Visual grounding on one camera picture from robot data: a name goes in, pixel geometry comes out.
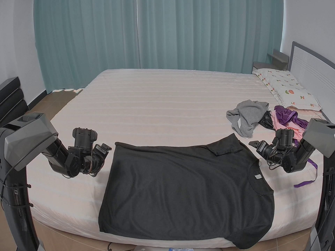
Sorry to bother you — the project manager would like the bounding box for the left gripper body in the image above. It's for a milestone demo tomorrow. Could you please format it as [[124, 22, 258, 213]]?
[[88, 144, 110, 177]]

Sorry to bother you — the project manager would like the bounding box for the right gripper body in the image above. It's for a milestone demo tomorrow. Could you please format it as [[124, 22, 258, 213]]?
[[256, 141, 279, 166]]

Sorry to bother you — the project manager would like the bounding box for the black T-shirt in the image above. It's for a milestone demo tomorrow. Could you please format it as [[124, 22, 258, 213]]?
[[99, 134, 275, 250]]

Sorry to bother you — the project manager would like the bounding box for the pile of clothes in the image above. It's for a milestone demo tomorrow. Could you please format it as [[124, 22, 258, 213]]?
[[258, 105, 319, 188]]

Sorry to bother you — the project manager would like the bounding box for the grey garment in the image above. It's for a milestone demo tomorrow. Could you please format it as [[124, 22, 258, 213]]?
[[226, 100, 270, 139]]

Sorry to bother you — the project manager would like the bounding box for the white printed pillow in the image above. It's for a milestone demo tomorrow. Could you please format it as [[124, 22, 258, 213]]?
[[252, 68, 322, 112]]

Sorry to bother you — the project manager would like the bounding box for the grey bedside table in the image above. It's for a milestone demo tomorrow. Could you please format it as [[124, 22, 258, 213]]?
[[252, 49, 290, 74]]

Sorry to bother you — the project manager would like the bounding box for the black chest of drawers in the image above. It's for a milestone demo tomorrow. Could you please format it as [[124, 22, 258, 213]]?
[[0, 77, 29, 126]]

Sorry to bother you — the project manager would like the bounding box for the blue-green curtain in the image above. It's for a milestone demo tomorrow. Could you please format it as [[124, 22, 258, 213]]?
[[137, 0, 285, 75], [33, 0, 139, 94]]

